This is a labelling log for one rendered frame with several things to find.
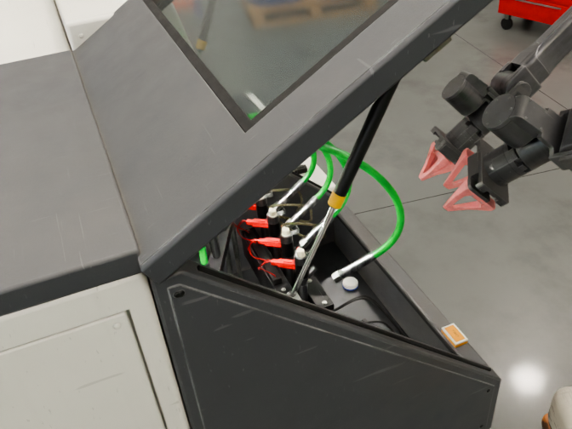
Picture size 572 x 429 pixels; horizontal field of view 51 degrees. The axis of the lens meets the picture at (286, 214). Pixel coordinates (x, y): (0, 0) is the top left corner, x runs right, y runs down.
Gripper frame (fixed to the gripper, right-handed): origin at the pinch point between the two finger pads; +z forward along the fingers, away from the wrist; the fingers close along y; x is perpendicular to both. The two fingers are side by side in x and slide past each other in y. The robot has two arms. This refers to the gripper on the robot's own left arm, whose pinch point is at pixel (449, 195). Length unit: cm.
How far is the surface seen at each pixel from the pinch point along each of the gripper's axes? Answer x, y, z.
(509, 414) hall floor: 122, -23, 77
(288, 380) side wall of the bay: -12.2, 33.7, 19.8
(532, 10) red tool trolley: 200, -389, 89
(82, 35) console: -62, -24, 39
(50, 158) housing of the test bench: -56, 18, 23
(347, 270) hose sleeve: 0.4, 4.2, 25.3
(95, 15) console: -62, -28, 37
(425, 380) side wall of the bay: 13.8, 23.4, 17.0
